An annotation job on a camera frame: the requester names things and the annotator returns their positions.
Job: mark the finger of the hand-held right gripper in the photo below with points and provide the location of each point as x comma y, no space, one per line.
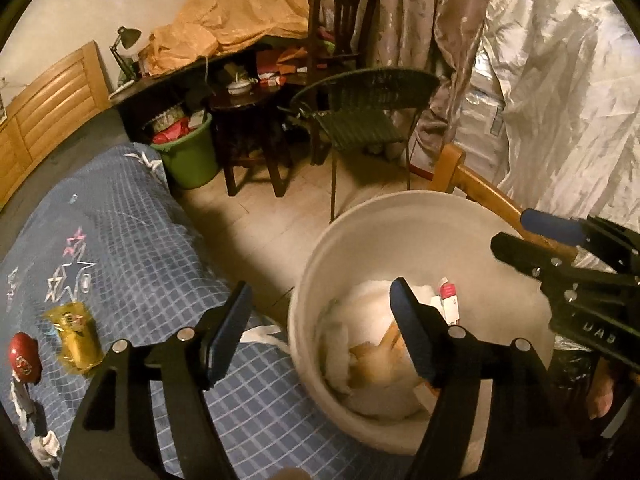
550,225
530,256

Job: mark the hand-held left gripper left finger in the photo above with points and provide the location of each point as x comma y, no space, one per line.
227,340

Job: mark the crumpled white tissue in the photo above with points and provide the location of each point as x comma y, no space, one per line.
22,402
47,446

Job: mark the dark wooden chair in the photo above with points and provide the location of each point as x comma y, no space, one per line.
345,10

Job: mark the grey bed sheet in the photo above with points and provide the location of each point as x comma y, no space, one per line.
65,150

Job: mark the dark wooden stool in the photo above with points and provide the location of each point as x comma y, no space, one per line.
250,125

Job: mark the brown cardboard scrap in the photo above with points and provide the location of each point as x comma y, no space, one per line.
372,362

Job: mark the blue checked blanket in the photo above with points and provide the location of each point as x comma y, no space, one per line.
140,240

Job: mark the white foam strip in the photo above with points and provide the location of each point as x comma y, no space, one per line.
336,355

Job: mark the orange cloth cover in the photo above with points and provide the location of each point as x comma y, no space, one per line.
235,10

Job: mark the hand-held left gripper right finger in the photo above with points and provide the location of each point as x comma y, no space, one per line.
411,332

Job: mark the white plastic sheet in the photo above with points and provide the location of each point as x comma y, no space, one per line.
565,85

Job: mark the white bowl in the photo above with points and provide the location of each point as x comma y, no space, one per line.
239,86

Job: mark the light wooden chair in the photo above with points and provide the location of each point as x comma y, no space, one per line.
480,190

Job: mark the white foam piece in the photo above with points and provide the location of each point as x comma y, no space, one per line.
367,301

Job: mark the white plastic bucket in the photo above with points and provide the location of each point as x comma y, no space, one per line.
390,230

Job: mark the dark wooden desk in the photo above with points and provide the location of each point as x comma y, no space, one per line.
150,95

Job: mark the red and white small box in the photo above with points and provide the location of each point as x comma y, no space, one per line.
450,304

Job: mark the red round can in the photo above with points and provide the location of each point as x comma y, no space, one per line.
25,357

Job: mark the wooden headboard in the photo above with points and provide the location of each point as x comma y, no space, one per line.
45,110

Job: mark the yellow snack packet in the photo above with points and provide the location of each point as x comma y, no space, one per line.
75,341

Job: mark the person's right hand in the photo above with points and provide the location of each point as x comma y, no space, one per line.
602,390

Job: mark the dark wicker chair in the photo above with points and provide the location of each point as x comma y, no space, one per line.
360,127

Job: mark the green plastic bucket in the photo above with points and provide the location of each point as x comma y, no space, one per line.
192,157

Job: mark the dark desk lamp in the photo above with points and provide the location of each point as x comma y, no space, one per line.
125,37

